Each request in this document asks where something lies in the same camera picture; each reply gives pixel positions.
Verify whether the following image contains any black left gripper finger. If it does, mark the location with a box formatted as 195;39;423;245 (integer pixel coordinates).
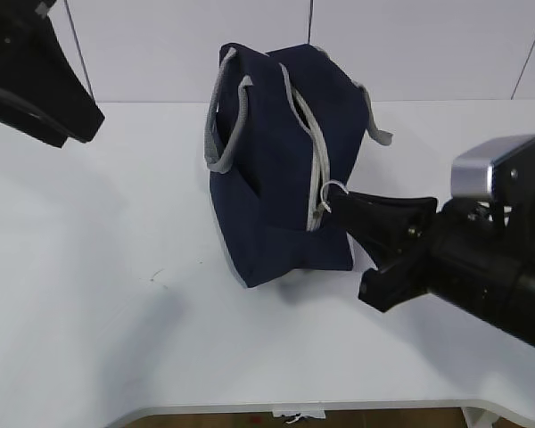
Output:
0;88;70;148
32;55;105;143

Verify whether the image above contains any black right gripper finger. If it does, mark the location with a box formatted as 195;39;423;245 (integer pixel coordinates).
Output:
328;190;438;257
358;249;431;312

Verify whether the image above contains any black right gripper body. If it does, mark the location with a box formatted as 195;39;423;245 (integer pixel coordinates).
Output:
409;195;535;330

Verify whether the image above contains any white tape under table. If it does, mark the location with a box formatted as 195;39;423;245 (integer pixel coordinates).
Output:
271;404;326;424

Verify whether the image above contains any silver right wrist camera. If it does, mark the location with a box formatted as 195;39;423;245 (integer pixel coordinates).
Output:
450;134;535;248

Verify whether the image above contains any navy and white lunch bag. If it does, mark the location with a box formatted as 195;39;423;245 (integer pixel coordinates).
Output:
204;43;392;288

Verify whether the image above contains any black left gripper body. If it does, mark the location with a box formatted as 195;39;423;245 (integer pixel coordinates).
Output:
0;0;68;117

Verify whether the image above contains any white table leg frame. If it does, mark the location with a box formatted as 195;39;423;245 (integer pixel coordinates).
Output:
461;407;500;428

